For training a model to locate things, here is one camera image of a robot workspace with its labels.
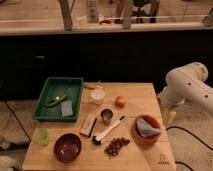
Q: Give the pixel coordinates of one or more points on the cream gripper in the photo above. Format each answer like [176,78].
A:
[168,116]

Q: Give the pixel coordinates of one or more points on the orange apple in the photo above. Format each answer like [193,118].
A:
[120,101]

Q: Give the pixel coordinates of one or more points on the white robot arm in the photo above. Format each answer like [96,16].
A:
[185,82]

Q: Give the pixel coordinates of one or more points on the grey cloth in orange bowl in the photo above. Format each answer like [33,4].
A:
[145,129]

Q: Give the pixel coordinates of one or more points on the orange bowl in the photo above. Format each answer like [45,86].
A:
[145,140]

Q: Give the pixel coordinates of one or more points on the purple bowl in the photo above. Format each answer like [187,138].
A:
[67,148]

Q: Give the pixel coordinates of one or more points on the small metal cup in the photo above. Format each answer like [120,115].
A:
[106,116]

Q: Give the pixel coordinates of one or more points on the bunch of brown grapes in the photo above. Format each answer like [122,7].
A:
[113,148]

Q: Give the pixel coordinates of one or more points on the white plastic cup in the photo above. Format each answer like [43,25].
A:
[97,96]

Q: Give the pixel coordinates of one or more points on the black white brush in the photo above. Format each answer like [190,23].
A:
[98,138]

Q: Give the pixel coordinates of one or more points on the wooden block box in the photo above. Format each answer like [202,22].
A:
[88,125]

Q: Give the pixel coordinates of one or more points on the yellow object at table back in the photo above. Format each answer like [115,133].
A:
[93,86]

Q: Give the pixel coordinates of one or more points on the grey sponge in tray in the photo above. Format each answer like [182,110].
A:
[66,108]

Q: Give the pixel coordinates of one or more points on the green plastic tray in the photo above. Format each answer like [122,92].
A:
[53,87]

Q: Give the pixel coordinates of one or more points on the green utensil in tray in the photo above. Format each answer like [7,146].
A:
[57,99]

